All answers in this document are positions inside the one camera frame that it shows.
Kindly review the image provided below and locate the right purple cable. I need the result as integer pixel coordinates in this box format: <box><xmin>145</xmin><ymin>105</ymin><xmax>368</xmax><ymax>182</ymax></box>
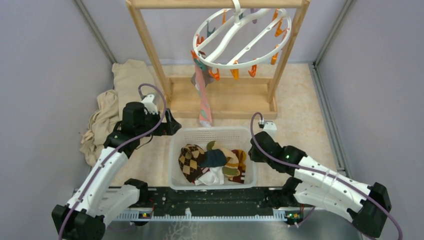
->
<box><xmin>249</xmin><ymin>111</ymin><xmax>404</xmax><ymax>240</ymax></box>

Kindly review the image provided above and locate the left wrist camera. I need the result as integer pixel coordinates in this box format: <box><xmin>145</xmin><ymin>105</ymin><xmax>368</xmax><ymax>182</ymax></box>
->
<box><xmin>141</xmin><ymin>93</ymin><xmax>159</xmax><ymax>115</ymax></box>

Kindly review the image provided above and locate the white round clip hanger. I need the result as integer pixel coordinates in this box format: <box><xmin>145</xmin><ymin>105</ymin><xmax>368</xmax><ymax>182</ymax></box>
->
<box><xmin>191</xmin><ymin>0</ymin><xmax>293</xmax><ymax>70</ymax></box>

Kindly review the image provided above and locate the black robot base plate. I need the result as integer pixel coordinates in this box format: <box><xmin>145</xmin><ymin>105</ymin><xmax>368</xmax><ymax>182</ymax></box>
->
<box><xmin>117</xmin><ymin>177</ymin><xmax>316</xmax><ymax>218</ymax></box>

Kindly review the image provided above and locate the beige striped ribbed sock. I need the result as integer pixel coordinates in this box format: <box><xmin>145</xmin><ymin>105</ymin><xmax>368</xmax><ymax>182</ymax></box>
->
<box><xmin>206</xmin><ymin>141</ymin><xmax>241</xmax><ymax>179</ymax></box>

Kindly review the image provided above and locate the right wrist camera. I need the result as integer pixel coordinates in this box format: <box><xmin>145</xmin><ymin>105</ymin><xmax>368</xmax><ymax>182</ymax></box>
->
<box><xmin>258</xmin><ymin>120</ymin><xmax>277</xmax><ymax>139</ymax></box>

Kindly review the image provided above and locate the white sock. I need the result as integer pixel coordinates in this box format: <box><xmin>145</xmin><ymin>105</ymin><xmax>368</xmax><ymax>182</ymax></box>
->
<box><xmin>194</xmin><ymin>166</ymin><xmax>225</xmax><ymax>186</ymax></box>

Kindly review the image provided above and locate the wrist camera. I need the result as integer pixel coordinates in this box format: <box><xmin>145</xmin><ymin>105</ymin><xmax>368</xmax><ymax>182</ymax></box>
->
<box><xmin>258</xmin><ymin>120</ymin><xmax>277</xmax><ymax>139</ymax></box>
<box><xmin>141</xmin><ymin>93</ymin><xmax>159</xmax><ymax>115</ymax></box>

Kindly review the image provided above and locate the mustard yellow sock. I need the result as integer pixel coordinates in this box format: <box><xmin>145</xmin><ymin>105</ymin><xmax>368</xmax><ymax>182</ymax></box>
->
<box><xmin>232</xmin><ymin>149</ymin><xmax>247</xmax><ymax>173</ymax></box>

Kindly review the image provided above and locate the aluminium rail front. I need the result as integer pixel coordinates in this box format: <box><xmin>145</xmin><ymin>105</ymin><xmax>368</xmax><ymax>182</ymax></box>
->
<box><xmin>67</xmin><ymin>187</ymin><xmax>369</xmax><ymax>223</ymax></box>

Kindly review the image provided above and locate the grey ribbed sock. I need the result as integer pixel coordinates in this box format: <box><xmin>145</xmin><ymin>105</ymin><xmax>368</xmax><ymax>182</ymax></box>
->
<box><xmin>190</xmin><ymin>67</ymin><xmax>216</xmax><ymax>89</ymax></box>

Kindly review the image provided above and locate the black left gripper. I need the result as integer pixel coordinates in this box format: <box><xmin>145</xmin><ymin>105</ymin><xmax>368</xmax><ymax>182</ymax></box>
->
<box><xmin>136</xmin><ymin>108</ymin><xmax>182</xmax><ymax>139</ymax></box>

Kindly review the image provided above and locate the beige crumpled cloth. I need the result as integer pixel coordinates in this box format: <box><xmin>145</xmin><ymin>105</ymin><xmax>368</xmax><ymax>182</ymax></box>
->
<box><xmin>79</xmin><ymin>59</ymin><xmax>157</xmax><ymax>167</ymax></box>

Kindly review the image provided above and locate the dark blue sock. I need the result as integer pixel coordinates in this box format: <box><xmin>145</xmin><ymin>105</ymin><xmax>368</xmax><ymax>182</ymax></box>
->
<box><xmin>200</xmin><ymin>149</ymin><xmax>227</xmax><ymax>168</ymax></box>

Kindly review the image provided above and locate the argyle brown sock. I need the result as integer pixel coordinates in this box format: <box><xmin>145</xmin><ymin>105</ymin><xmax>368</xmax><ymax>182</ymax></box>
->
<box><xmin>178</xmin><ymin>144</ymin><xmax>207</xmax><ymax>183</ymax></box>

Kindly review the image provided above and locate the wooden hanger stand frame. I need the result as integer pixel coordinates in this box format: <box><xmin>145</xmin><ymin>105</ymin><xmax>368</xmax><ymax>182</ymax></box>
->
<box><xmin>126</xmin><ymin>0</ymin><xmax>310</xmax><ymax>120</ymax></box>

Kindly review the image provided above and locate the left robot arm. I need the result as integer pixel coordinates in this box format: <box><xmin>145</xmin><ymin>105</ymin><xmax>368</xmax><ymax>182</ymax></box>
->
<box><xmin>51</xmin><ymin>102</ymin><xmax>182</xmax><ymax>240</ymax></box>

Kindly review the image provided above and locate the pink sock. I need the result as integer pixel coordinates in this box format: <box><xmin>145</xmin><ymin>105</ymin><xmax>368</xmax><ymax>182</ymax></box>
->
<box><xmin>194</xmin><ymin>65</ymin><xmax>213</xmax><ymax>127</ymax></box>

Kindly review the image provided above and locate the white perforated plastic basket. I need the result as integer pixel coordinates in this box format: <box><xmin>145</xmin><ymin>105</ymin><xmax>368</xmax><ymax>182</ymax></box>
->
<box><xmin>168</xmin><ymin>126</ymin><xmax>258</xmax><ymax>191</ymax></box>

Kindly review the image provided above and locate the orange clothes clip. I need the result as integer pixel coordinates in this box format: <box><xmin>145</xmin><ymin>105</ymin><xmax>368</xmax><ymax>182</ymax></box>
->
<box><xmin>208</xmin><ymin>68</ymin><xmax>221</xmax><ymax>81</ymax></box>

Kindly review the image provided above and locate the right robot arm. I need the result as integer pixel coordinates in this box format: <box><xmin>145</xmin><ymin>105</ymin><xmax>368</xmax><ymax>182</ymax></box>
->
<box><xmin>248</xmin><ymin>131</ymin><xmax>392</xmax><ymax>238</ymax></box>

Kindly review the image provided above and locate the yellow clothes clip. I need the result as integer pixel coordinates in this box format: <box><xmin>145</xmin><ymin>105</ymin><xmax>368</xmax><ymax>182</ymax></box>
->
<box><xmin>230</xmin><ymin>68</ymin><xmax>240</xmax><ymax>80</ymax></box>

